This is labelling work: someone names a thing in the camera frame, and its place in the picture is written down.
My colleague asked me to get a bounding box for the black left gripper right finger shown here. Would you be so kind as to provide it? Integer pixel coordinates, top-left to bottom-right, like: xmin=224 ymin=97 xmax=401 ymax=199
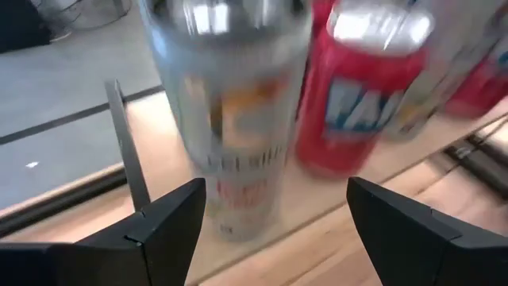
xmin=346 ymin=176 xmax=508 ymax=286

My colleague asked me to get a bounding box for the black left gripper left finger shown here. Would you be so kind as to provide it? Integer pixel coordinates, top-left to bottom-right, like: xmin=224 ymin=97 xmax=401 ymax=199
xmin=0 ymin=177 xmax=207 ymax=286

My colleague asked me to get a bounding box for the white Celsius drink can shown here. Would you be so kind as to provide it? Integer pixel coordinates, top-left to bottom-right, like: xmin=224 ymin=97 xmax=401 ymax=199
xmin=138 ymin=0 xmax=314 ymax=243
xmin=383 ymin=0 xmax=508 ymax=143

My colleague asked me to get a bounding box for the black cabinet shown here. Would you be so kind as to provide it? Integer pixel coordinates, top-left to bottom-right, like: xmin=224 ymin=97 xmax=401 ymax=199
xmin=0 ymin=0 xmax=52 ymax=55

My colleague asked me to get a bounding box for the black aluminium rig frame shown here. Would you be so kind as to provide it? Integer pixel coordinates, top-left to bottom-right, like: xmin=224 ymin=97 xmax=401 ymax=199
xmin=0 ymin=134 xmax=508 ymax=240

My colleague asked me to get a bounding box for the wooden shelf with black frame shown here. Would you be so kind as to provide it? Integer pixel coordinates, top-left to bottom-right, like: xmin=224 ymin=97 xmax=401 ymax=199
xmin=103 ymin=78 xmax=508 ymax=286

